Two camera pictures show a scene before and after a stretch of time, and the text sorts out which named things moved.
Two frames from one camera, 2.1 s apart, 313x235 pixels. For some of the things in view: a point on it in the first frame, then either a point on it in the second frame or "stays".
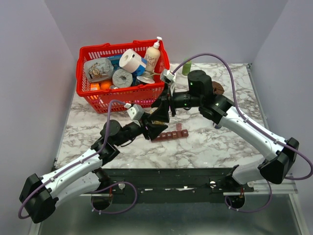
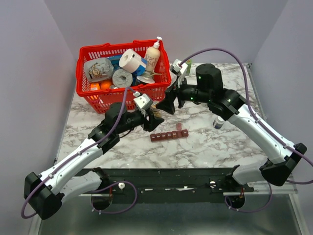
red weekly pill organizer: (179, 134) stays
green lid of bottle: (186, 67) stays
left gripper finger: (154, 130) → (153, 122)
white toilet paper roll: (129, 60) stays
